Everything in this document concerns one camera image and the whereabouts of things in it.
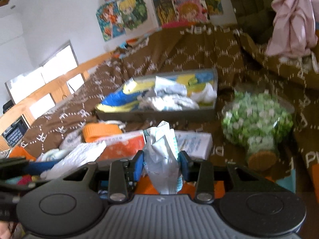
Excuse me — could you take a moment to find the white blue medicine box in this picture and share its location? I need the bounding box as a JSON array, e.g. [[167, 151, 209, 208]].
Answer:
[[175, 130, 213, 160]]

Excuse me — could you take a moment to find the dark olive quilted jacket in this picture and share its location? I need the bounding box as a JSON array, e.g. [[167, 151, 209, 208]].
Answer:
[[231, 0, 276, 44]]

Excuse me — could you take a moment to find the grey tray with painted bottom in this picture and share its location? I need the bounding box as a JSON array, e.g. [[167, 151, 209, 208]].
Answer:
[[96, 69, 218, 122]]

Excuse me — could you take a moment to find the wooden bed rail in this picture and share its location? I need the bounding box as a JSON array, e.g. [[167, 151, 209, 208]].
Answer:
[[0, 51, 114, 151]]

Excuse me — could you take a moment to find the brown PF patterned blanket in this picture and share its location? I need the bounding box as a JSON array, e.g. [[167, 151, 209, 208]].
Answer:
[[20, 24, 318, 191]]

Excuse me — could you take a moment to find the green white candy bag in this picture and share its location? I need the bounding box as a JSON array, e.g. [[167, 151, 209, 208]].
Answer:
[[222, 90, 295, 171]]

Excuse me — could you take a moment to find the pink crumpled cloth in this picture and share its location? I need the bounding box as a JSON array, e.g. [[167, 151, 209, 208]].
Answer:
[[266, 0, 318, 58]]

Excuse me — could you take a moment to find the orange hair girl poster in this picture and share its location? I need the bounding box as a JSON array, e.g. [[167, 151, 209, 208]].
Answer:
[[96, 1, 125, 42]]

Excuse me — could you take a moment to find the pink cow print poster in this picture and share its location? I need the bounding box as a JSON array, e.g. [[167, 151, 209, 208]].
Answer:
[[172, 0, 208, 22]]

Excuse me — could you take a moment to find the window with bright light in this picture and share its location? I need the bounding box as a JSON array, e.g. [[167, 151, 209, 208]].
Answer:
[[5, 41, 84, 119]]

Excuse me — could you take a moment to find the orange white paper box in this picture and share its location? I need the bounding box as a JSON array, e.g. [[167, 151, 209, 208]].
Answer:
[[97, 130, 146, 161]]

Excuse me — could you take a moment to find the blond boy cartoon poster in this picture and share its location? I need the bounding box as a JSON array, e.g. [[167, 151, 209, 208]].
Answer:
[[117, 0, 156, 35]]

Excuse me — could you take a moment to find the white tissue pack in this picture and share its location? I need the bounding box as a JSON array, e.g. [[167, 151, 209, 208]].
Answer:
[[143, 121, 183, 195]]

